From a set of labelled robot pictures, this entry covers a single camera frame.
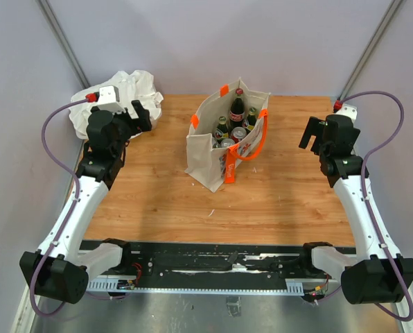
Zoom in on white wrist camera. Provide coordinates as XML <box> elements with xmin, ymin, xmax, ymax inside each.
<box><xmin>85</xmin><ymin>85</ymin><xmax>121</xmax><ymax>105</ymax></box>
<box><xmin>333</xmin><ymin>100</ymin><xmax>358</xmax><ymax>123</ymax></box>

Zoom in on purple soda can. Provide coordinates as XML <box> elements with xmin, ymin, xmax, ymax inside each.
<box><xmin>220</xmin><ymin>138</ymin><xmax>235</xmax><ymax>148</ymax></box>

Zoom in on white crumpled cloth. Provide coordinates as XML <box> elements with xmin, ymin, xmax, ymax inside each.
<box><xmin>69</xmin><ymin>70</ymin><xmax>164</xmax><ymax>139</ymax></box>

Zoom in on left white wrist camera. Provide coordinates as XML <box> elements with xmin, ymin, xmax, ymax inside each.
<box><xmin>85</xmin><ymin>85</ymin><xmax>121</xmax><ymax>105</ymax></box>

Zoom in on cola glass bottle red cap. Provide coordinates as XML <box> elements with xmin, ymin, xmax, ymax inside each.
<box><xmin>229</xmin><ymin>88</ymin><xmax>245</xmax><ymax>129</ymax></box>

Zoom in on canvas tote bag orange handles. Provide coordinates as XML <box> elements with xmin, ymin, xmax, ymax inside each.
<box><xmin>186</xmin><ymin>79</ymin><xmax>270</xmax><ymax>192</ymax></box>

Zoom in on right aluminium frame post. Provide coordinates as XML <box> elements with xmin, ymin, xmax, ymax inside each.
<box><xmin>338</xmin><ymin>0</ymin><xmax>405</xmax><ymax>99</ymax></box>

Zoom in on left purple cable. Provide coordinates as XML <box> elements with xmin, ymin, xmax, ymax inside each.
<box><xmin>29</xmin><ymin>97</ymin><xmax>89</xmax><ymax>317</ymax></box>

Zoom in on red cola can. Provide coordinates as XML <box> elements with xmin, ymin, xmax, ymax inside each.
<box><xmin>230</xmin><ymin>126</ymin><xmax>247</xmax><ymax>143</ymax></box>

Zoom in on left aluminium frame post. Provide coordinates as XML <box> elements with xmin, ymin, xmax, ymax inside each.
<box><xmin>35</xmin><ymin>0</ymin><xmax>90</xmax><ymax>89</ymax></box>

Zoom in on green bottle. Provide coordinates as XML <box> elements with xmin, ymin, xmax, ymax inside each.
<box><xmin>243</xmin><ymin>107</ymin><xmax>258</xmax><ymax>134</ymax></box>
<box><xmin>213</xmin><ymin>116</ymin><xmax>229</xmax><ymax>143</ymax></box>

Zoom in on green bottle right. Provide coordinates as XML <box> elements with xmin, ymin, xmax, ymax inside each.
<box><xmin>243</xmin><ymin>107</ymin><xmax>258</xmax><ymax>134</ymax></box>

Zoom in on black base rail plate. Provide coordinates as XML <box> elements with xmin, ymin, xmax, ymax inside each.
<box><xmin>86</xmin><ymin>242</ymin><xmax>339</xmax><ymax>301</ymax></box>

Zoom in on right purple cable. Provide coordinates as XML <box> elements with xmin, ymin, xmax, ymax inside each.
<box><xmin>341</xmin><ymin>90</ymin><xmax>413</xmax><ymax>321</ymax></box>

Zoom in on purple cable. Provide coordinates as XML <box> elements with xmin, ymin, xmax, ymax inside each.
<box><xmin>341</xmin><ymin>90</ymin><xmax>413</xmax><ymax>321</ymax></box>
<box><xmin>29</xmin><ymin>97</ymin><xmax>89</xmax><ymax>317</ymax></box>

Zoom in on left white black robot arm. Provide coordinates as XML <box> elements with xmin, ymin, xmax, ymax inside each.
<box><xmin>19</xmin><ymin>100</ymin><xmax>152</xmax><ymax>306</ymax></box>

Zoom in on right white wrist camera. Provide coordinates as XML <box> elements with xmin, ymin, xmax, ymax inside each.
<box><xmin>333</xmin><ymin>100</ymin><xmax>358</xmax><ymax>123</ymax></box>

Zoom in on aluminium frame post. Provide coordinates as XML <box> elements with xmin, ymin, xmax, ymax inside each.
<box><xmin>338</xmin><ymin>0</ymin><xmax>405</xmax><ymax>99</ymax></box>
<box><xmin>35</xmin><ymin>0</ymin><xmax>90</xmax><ymax>89</ymax></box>

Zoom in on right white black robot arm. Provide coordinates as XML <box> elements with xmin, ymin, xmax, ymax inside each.
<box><xmin>298</xmin><ymin>114</ymin><xmax>413</xmax><ymax>305</ymax></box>

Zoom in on green bottle left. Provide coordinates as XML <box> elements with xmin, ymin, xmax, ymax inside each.
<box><xmin>213</xmin><ymin>116</ymin><xmax>229</xmax><ymax>143</ymax></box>

